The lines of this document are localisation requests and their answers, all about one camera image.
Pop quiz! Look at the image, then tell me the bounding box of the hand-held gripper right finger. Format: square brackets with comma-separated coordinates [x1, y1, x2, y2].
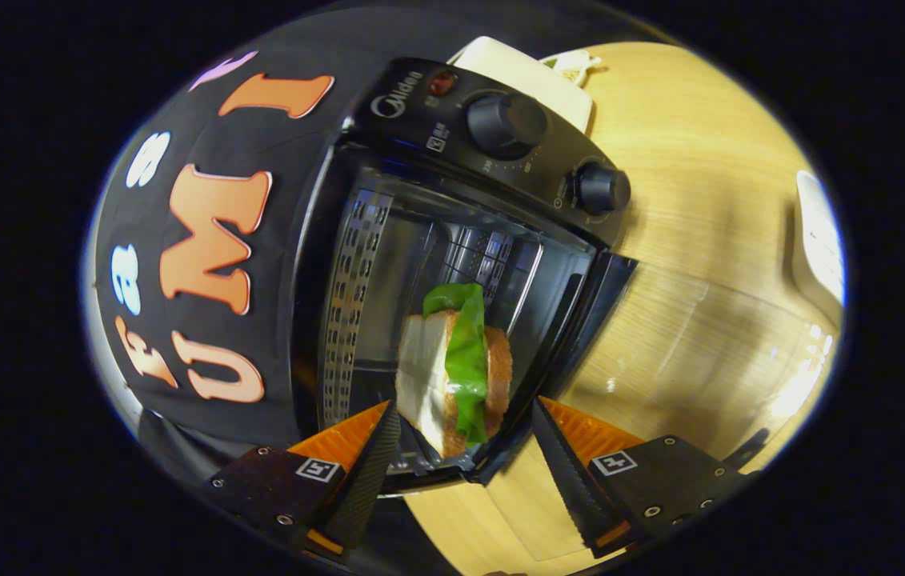
[531, 397, 745, 561]

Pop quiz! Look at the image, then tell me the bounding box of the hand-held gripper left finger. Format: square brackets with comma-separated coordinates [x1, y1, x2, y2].
[208, 400, 402, 565]

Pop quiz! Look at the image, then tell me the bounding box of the sandwich with green lettuce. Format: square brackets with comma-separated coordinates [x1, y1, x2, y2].
[394, 282, 514, 460]

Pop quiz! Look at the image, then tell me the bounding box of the black toaster oven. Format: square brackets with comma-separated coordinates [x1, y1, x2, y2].
[290, 56, 833, 562]

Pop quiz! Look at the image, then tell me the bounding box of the white pop-up toaster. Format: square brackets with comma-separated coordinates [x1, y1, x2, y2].
[449, 35, 594, 134]

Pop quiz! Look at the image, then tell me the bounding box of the white divided bean dish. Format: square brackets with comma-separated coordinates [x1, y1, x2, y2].
[544, 50, 605, 86]

